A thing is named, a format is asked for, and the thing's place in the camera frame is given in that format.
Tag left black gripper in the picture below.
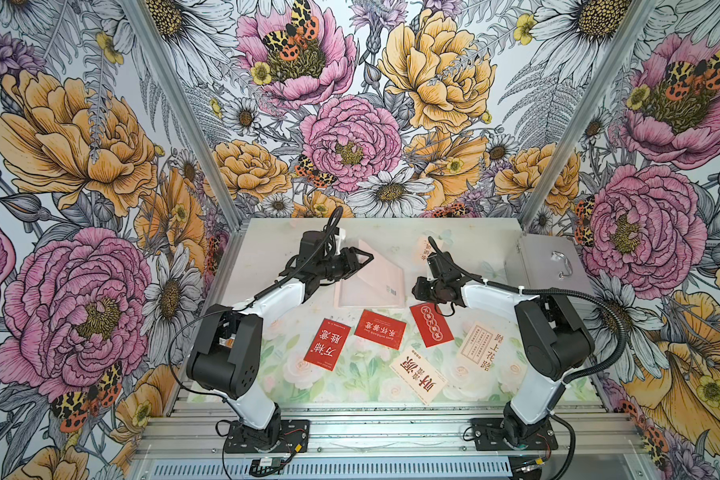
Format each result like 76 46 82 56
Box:
317 246 374 281

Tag pink photo album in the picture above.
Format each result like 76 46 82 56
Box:
334 239 406 309

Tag cream card with red characters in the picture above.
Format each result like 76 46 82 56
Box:
391 346 448 405

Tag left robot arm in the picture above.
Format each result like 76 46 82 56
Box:
186 226 374 451

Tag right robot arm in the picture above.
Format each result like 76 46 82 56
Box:
412 251 595 449

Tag small pink card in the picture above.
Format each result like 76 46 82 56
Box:
414 236 435 265

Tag red card with round emblem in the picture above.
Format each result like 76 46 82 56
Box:
410 303 454 348

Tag cream card with framed text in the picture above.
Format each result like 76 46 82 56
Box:
459 323 505 371

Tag red landscape greeting card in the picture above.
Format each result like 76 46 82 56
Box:
354 310 407 350

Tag red card with white characters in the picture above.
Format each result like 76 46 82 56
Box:
304 319 351 371

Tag silver metal case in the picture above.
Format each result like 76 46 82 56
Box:
504 234 594 295

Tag small green circuit board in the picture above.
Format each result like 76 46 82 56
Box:
248 457 283 478

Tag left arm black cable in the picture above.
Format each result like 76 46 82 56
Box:
167 206 344 397

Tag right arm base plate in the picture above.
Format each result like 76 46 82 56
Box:
469 417 558 451

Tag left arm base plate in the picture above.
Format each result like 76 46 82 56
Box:
223 419 311 455

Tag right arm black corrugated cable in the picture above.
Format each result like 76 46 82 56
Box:
425 236 629 480

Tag aluminium rail frame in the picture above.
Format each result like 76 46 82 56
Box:
128 402 660 479

